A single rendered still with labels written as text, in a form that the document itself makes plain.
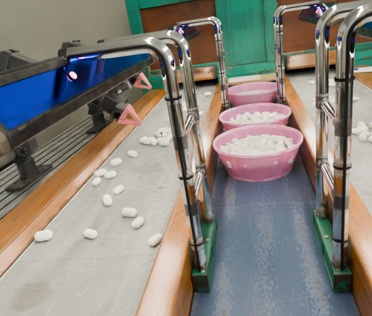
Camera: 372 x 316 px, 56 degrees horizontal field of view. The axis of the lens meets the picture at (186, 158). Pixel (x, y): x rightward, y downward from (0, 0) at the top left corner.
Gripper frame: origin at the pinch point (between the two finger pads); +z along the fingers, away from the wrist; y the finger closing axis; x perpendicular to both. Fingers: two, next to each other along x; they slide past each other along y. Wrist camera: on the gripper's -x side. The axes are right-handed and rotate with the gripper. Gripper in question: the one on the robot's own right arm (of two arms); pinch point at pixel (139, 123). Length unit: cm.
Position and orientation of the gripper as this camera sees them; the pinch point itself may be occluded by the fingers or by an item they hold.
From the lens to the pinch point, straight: 124.1
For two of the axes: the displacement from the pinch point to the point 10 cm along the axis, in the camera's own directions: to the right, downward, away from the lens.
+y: 1.5, -4.0, 9.0
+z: 8.4, 5.3, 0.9
